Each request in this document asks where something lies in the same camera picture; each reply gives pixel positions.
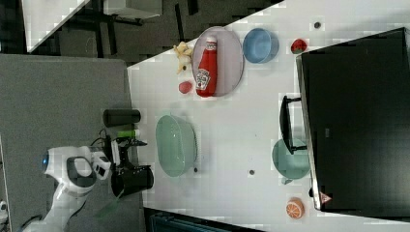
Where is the red toy strawberry near cup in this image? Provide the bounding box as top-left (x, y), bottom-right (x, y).
top-left (290, 39), bottom-right (308, 54)

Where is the toy orange half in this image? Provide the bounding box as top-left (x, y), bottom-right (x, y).
top-left (286, 197), bottom-right (305, 219)

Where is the black toaster oven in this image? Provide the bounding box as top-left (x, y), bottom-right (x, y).
top-left (279, 27), bottom-right (410, 221)

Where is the black cylinder cup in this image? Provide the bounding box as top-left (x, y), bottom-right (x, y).
top-left (102, 109), bottom-right (141, 128)

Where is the green plastic strainer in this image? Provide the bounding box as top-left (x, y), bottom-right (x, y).
top-left (156, 115), bottom-right (197, 177)

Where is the black cup with green stick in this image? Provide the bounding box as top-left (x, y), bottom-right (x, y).
top-left (94, 165), bottom-right (155, 220)

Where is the red toy strawberry near plate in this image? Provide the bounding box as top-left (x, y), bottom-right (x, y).
top-left (179, 81), bottom-right (192, 94)

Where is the red ketchup bottle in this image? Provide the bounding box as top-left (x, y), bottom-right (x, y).
top-left (195, 37), bottom-right (218, 98)

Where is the grey oval plate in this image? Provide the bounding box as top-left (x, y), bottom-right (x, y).
top-left (192, 26), bottom-right (244, 97)

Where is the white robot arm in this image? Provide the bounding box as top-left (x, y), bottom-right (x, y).
top-left (17, 137), bottom-right (154, 232)

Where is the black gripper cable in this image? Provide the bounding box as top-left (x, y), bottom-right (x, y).
top-left (90, 129), bottom-right (110, 148)

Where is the blue plastic cup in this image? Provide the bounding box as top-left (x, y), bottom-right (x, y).
top-left (243, 28), bottom-right (279, 64)

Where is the teal green bowl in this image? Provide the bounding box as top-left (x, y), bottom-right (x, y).
top-left (272, 139), bottom-right (310, 185)

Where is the green toy lime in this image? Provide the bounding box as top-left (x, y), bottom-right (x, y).
top-left (117, 130), bottom-right (140, 137)

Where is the toy banana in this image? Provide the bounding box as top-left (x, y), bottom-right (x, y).
top-left (173, 42), bottom-right (193, 73)

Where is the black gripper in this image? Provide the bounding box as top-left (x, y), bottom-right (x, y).
top-left (111, 137), bottom-right (148, 171)

